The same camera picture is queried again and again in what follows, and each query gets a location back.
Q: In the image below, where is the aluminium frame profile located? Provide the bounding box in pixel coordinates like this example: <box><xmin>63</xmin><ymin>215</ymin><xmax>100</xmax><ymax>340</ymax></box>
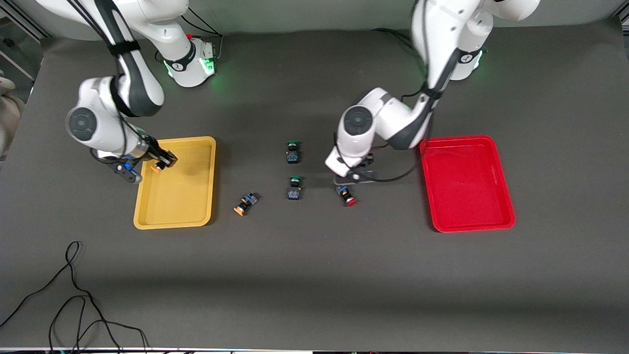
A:
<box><xmin>0</xmin><ymin>7</ymin><xmax>50</xmax><ymax>79</ymax></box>

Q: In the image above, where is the red plastic tray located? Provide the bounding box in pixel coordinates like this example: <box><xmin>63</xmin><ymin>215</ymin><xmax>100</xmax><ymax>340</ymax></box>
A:
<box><xmin>419</xmin><ymin>135</ymin><xmax>516</xmax><ymax>233</ymax></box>

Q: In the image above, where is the dark grey table mat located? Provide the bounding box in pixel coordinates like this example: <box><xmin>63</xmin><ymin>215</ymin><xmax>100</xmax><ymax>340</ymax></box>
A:
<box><xmin>0</xmin><ymin>17</ymin><xmax>629</xmax><ymax>352</ymax></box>

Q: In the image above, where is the yellow plastic tray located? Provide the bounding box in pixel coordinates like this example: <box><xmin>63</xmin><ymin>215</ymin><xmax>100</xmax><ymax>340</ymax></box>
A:
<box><xmin>133</xmin><ymin>136</ymin><xmax>217</xmax><ymax>230</ymax></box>

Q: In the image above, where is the thin black tangled cable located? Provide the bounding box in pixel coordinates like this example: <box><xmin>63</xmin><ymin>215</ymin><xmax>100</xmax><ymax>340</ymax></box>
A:
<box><xmin>48</xmin><ymin>295</ymin><xmax>123</xmax><ymax>354</ymax></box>

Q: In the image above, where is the thin black looped cable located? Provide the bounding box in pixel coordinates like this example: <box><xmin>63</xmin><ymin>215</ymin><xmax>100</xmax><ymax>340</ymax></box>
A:
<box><xmin>0</xmin><ymin>240</ymin><xmax>150</xmax><ymax>354</ymax></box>

